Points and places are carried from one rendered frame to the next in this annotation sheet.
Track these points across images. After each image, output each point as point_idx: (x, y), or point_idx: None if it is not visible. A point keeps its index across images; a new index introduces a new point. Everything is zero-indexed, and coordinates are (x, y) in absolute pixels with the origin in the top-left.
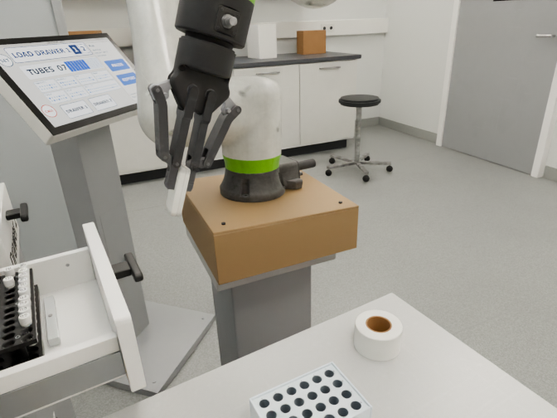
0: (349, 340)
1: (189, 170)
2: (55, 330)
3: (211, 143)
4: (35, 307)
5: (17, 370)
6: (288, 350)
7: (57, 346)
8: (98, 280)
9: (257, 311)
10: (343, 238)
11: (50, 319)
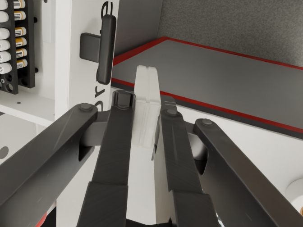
0: (296, 175)
1: (148, 148)
2: (48, 32)
3: (209, 192)
4: (14, 38)
5: (7, 113)
6: (243, 140)
7: (53, 44)
8: None
9: None
10: None
11: (45, 8)
